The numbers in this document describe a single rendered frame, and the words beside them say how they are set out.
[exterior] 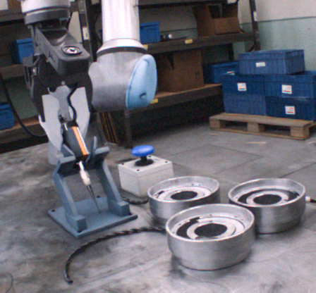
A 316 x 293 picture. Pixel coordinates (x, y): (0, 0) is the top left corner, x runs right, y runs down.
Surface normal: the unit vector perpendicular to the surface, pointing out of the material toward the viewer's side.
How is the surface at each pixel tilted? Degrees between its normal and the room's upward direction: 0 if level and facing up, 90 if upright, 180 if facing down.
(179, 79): 91
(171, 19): 90
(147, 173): 90
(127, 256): 0
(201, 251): 90
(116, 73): 71
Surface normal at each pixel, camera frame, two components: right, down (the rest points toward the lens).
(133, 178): -0.85, 0.22
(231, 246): 0.33, 0.17
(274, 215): -0.06, 0.23
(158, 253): -0.12, -0.97
